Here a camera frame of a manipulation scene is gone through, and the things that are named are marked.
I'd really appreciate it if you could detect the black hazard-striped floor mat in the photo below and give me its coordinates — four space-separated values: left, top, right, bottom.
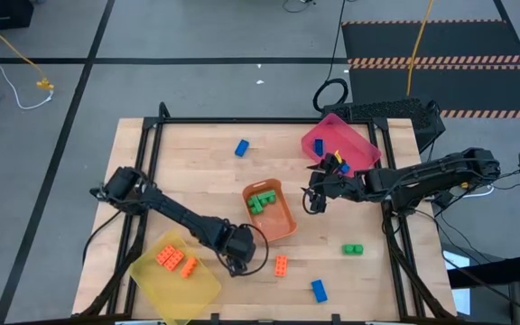
340 18 520 121

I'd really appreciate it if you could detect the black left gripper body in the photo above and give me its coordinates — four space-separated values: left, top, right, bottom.
217 223 258 265

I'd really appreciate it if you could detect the black left arm base cable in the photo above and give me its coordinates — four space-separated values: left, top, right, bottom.
81 208 125 272

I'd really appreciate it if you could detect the black coiled cable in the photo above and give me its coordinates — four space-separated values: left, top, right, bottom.
311 0 350 114

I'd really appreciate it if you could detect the black floor beam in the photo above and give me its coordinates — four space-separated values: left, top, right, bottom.
447 255 520 290

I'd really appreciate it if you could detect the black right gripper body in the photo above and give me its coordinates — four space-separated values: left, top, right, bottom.
309 169 369 200

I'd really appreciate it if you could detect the pink plastic bin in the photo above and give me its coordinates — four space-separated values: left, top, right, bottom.
300 112 383 178

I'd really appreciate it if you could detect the yellow plastic bin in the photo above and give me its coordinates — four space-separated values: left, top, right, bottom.
128 228 223 325

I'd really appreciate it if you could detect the yellow floor cable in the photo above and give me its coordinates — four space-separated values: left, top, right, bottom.
0 8 47 85

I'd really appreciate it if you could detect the yellow hanging cable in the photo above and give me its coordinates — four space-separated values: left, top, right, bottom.
405 0 436 98

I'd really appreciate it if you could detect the orange plastic bin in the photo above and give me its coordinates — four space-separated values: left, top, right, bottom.
241 178 299 244

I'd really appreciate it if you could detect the black aluminium table frame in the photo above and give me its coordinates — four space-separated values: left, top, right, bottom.
79 102 458 325

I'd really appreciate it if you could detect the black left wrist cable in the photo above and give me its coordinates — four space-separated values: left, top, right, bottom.
240 222 271 277

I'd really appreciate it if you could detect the white floor cable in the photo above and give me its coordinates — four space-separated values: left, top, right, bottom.
0 0 56 111

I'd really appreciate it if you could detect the white cable at arm base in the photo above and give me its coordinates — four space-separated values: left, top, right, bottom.
449 184 496 200

